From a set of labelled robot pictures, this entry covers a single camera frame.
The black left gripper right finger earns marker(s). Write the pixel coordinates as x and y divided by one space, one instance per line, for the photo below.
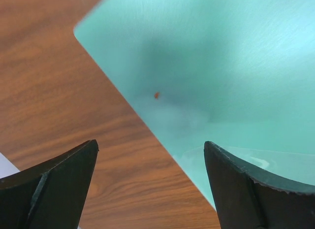
249 197

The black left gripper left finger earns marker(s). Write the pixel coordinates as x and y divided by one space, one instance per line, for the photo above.
49 195

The teal file folder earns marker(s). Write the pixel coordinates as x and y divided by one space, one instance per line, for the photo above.
239 73

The printed paper sheet bottom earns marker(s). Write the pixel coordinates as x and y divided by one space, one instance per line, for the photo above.
7 168

